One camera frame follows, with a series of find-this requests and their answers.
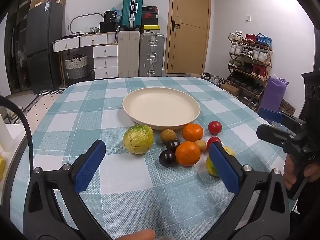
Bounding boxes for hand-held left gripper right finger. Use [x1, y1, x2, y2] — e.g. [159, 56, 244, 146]
[208, 142, 290, 240]

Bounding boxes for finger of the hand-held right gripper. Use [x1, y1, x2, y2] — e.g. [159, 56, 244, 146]
[259, 108, 307, 133]
[256, 124, 304, 154]

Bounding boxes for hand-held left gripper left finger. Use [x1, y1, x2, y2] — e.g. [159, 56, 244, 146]
[23, 140, 110, 240]

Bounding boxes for green spotted guava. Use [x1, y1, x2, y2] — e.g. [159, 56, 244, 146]
[205, 146, 236, 177]

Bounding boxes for red cherry tomato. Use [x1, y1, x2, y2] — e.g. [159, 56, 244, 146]
[208, 121, 222, 135]
[206, 136, 222, 150]

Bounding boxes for orange mandarin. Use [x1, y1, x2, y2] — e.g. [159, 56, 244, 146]
[182, 123, 204, 142]
[175, 141, 201, 167]

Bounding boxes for pale wrinkled guava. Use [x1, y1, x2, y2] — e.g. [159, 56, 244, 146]
[122, 124, 154, 155]

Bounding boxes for dark purple plum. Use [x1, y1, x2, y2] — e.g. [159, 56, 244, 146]
[159, 150, 176, 167]
[165, 140, 181, 153]

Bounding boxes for cream round plate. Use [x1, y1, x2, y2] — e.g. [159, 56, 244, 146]
[122, 87, 201, 130]

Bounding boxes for person's right forearm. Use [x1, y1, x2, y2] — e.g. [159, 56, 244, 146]
[291, 177, 320, 240]

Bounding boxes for person's right hand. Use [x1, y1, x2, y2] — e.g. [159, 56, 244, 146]
[283, 154, 320, 189]

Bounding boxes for person's left hand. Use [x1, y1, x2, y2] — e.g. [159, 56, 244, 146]
[117, 229, 156, 240]

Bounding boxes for purple bag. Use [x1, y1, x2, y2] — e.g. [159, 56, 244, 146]
[262, 74, 289, 113]

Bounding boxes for small brown longan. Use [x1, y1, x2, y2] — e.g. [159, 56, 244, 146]
[194, 139, 207, 152]

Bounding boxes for teal checked tablecloth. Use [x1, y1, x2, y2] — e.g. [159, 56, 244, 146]
[9, 76, 290, 240]

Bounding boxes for small cardboard box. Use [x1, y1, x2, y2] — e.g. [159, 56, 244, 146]
[220, 83, 240, 97]

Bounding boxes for wooden shoe rack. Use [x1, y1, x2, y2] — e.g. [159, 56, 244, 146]
[226, 31, 274, 112]

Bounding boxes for large brown longan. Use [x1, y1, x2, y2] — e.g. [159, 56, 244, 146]
[160, 129, 176, 143]

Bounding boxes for rows of shoes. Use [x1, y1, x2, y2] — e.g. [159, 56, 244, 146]
[227, 31, 273, 108]

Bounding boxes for sneakers beside door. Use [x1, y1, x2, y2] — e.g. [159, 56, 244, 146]
[201, 72, 227, 87]

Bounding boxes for black white patterned rug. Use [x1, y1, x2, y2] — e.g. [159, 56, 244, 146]
[14, 89, 66, 126]

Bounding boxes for white side stand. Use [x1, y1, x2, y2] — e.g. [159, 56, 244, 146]
[0, 114, 27, 157]

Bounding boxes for woven laundry basket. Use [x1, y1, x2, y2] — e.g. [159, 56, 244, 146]
[64, 54, 88, 80]

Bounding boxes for white drawer dresser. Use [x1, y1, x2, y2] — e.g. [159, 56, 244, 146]
[52, 32, 118, 80]

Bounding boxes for wooden door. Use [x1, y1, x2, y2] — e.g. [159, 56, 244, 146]
[164, 0, 212, 75]

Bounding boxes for beige suitcase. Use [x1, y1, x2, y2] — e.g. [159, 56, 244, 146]
[117, 30, 140, 78]

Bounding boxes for silver suitcase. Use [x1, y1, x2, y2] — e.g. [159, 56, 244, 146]
[139, 33, 165, 77]

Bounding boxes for dark grey refrigerator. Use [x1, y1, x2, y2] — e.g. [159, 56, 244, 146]
[26, 0, 64, 90]

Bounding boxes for black storage box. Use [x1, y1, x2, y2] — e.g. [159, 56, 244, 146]
[99, 22, 118, 33]

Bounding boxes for dark glass cabinet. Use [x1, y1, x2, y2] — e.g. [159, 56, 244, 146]
[0, 0, 31, 97]

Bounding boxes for oval white framed mirror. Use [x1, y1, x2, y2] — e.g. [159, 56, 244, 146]
[69, 12, 104, 34]

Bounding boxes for black bag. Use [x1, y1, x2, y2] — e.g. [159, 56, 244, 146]
[104, 10, 118, 23]

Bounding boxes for blue plastic bag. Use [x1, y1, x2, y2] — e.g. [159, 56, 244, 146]
[110, 6, 123, 24]

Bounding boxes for red and black shoe box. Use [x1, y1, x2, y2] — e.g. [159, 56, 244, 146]
[142, 14, 158, 26]

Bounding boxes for teal suitcase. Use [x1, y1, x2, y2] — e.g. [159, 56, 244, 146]
[122, 0, 143, 30]

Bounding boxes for black cable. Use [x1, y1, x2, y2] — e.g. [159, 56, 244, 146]
[0, 96, 34, 215]

